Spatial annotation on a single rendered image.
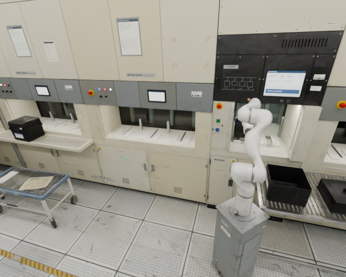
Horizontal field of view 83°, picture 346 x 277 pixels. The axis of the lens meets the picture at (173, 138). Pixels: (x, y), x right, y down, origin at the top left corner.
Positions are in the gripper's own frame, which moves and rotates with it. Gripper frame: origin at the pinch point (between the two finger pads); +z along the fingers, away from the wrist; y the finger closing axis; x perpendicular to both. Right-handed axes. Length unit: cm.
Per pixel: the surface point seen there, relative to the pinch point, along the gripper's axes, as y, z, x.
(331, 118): 65, -15, 11
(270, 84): 13.3, -14.4, 37.5
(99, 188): -191, -18, -119
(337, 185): 70, -47, -33
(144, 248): -88, -86, -119
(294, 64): 27, -14, 54
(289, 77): 26, -14, 44
